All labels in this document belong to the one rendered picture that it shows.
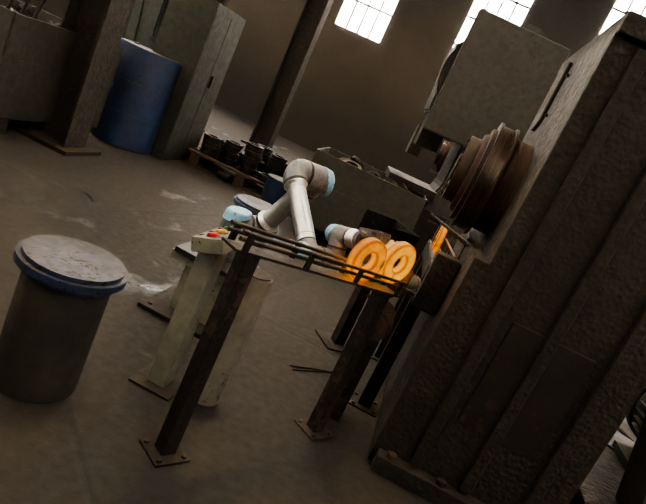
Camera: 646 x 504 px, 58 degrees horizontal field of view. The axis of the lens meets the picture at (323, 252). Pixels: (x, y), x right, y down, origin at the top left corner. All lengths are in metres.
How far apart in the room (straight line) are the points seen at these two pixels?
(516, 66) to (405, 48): 7.67
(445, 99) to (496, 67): 0.47
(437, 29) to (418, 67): 0.81
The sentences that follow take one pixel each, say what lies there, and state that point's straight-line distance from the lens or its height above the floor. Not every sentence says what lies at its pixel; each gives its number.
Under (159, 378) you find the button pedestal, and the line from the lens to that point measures 2.16.
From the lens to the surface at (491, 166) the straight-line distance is 2.29.
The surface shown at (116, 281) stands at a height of 0.42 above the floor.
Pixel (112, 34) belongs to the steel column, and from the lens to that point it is 4.76.
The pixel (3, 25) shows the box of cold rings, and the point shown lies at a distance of 4.46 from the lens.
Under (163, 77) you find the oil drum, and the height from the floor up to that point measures 0.72.
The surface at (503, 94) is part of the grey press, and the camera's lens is 5.15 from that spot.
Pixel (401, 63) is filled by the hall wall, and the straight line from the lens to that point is 12.67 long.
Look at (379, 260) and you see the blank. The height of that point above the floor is 0.73.
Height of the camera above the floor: 1.15
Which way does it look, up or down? 14 degrees down
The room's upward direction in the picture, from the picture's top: 25 degrees clockwise
